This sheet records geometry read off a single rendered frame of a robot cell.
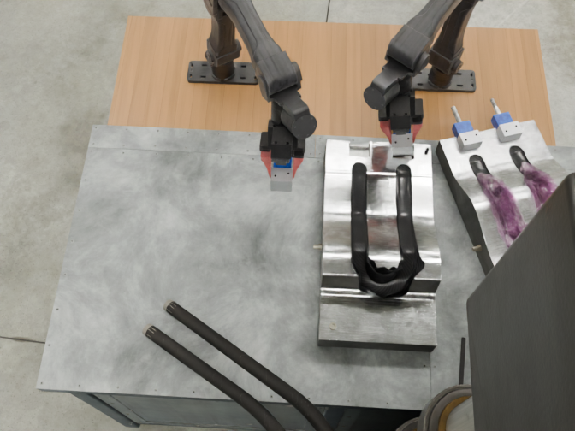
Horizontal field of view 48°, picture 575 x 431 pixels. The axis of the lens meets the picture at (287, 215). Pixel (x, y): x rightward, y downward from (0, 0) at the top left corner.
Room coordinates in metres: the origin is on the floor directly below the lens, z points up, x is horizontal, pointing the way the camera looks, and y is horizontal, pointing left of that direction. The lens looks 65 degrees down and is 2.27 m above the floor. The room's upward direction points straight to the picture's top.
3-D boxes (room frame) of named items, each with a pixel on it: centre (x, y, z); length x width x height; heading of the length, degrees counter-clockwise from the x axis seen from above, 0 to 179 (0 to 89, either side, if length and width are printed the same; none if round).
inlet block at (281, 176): (0.78, 0.01, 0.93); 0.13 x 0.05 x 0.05; 177
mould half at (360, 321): (0.61, -0.21, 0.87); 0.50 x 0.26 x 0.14; 177
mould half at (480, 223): (0.67, -0.57, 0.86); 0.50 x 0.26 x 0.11; 14
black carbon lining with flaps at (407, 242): (0.62, -0.22, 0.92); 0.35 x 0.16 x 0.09; 177
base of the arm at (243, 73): (1.14, 0.18, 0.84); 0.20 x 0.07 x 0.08; 88
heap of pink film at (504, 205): (0.68, -0.57, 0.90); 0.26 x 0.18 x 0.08; 14
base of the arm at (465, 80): (1.11, -0.42, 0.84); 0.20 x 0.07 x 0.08; 88
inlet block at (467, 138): (0.92, -0.45, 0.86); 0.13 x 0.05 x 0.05; 14
